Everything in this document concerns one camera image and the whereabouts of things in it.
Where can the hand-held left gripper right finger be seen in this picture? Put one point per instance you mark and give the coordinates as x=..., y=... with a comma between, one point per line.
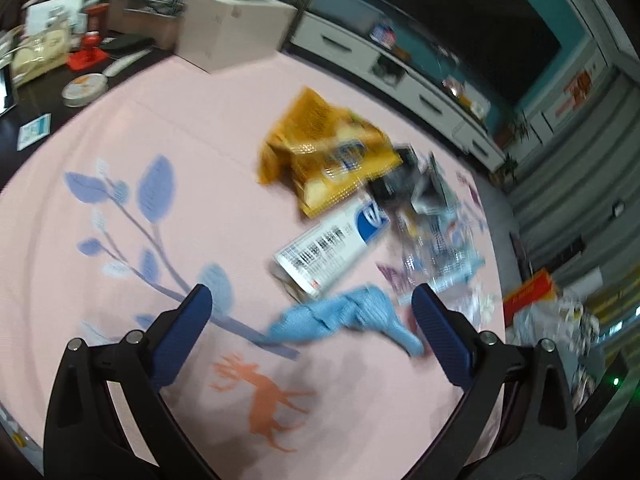
x=442, y=337

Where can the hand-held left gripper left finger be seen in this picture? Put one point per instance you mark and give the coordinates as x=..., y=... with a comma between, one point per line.
x=180, y=340

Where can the light blue cloth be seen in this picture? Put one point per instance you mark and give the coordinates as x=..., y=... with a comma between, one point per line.
x=370, y=310

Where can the clear plastic bag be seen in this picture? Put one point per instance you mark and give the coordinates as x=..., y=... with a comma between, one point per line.
x=440, y=255

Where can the red cardboard box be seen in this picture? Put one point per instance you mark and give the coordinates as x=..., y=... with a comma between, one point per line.
x=527, y=297

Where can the pink printed mat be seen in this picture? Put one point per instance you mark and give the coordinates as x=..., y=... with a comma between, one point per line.
x=125, y=260

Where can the white plastic bag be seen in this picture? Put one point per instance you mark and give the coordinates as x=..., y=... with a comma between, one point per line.
x=550, y=325

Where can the white blue medicine box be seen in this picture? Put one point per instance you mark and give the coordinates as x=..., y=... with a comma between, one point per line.
x=330, y=245

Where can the dark plastic packet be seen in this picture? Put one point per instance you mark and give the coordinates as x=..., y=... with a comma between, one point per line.
x=395, y=185

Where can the potted plant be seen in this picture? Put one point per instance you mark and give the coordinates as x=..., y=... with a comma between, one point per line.
x=506, y=167
x=520, y=127

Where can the grey curtain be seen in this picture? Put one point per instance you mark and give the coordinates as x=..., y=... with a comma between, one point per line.
x=575, y=170

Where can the yellow snack packet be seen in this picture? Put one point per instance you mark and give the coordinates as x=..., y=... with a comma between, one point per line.
x=320, y=140

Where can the white blue card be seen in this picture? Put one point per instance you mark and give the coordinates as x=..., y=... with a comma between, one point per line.
x=35, y=131

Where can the round tin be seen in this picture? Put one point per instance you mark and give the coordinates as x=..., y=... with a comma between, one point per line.
x=85, y=89

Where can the white remote control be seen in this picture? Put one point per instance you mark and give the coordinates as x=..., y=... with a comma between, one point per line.
x=125, y=62

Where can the red plastic holder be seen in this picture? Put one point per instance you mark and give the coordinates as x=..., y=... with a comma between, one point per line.
x=87, y=55

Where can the white tv cabinet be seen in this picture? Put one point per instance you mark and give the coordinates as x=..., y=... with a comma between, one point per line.
x=350, y=45

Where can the small sign card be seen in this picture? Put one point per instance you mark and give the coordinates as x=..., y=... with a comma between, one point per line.
x=383, y=36

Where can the white cardboard box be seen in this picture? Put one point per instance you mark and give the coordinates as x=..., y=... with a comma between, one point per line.
x=225, y=30

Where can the brown cardboard box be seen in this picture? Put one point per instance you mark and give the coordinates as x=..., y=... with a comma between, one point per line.
x=145, y=27

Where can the black television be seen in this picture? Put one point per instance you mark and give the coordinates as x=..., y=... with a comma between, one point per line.
x=475, y=20

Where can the red wall decoration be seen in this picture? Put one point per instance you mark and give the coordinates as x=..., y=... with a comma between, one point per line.
x=575, y=90

